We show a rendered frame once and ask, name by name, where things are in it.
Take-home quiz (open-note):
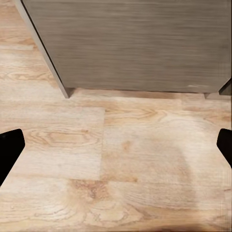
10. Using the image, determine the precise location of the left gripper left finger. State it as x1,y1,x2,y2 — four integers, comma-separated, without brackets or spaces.
0,129,25,187

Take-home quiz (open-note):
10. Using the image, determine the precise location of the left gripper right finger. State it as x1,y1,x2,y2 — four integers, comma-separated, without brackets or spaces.
217,129,232,167

